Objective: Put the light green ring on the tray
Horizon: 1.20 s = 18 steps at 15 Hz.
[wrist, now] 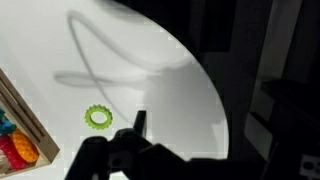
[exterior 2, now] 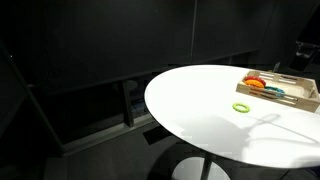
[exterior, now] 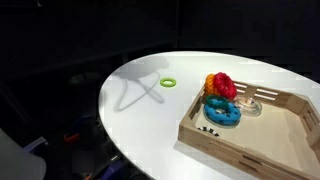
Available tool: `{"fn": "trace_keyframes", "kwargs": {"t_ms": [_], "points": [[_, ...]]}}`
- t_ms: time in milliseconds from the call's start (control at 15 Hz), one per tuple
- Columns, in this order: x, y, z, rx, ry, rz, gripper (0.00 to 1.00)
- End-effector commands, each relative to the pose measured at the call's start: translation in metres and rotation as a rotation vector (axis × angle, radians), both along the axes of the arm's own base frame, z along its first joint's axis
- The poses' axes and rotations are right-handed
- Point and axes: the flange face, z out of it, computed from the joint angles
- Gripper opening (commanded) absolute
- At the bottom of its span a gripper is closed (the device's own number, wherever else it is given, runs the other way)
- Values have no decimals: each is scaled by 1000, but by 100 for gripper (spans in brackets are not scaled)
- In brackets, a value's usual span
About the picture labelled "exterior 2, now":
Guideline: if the light green ring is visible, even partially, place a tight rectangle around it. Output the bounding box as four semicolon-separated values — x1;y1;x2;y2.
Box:
232;102;251;114

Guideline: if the wooden slatted tray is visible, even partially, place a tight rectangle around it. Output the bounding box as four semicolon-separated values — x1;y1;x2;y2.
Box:
235;69;320;113

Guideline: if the table pedestal leg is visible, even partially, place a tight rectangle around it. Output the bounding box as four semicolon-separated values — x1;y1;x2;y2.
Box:
200;154;214;180

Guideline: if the orange knobbly ring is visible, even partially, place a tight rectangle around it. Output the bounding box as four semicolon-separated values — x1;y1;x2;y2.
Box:
244;79;266;89

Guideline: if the red knobbly ring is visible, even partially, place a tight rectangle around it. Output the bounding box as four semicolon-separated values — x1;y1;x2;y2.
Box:
243;75;267;87

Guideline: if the blue ring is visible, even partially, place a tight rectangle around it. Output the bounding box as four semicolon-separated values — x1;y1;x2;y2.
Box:
264;85;286;98

